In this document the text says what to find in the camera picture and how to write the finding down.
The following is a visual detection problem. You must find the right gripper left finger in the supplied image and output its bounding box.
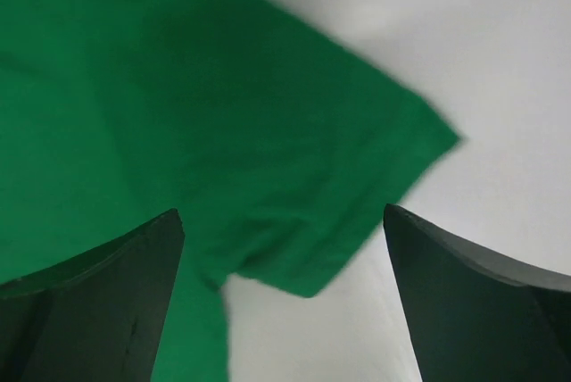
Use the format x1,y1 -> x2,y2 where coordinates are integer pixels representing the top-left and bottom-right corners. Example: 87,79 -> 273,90
1,210 -> 185,382

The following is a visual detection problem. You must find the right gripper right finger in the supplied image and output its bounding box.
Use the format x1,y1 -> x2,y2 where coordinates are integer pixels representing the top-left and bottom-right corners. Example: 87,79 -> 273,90
383,204 -> 570,382

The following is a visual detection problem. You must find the green t-shirt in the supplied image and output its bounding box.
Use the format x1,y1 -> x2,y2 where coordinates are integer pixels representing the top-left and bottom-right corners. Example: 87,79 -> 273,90
1,0 -> 459,381

